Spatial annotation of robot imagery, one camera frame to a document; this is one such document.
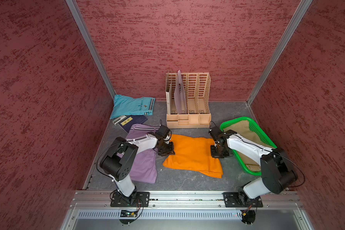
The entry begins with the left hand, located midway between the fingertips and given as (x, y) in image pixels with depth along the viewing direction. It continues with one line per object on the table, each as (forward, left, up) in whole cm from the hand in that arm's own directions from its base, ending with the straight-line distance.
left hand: (173, 156), depth 89 cm
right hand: (-2, -26, +2) cm, 26 cm away
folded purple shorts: (-9, +17, +1) cm, 19 cm away
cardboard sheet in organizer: (+28, +3, +27) cm, 39 cm away
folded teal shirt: (+42, +39, +2) cm, 57 cm away
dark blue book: (+24, +35, 0) cm, 43 cm away
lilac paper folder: (+47, -4, +8) cm, 48 cm away
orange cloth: (+1, -12, +2) cm, 13 cm away
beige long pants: (+18, -49, +4) cm, 52 cm away
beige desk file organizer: (+53, -18, +13) cm, 58 cm away
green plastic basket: (+16, -57, +6) cm, 59 cm away
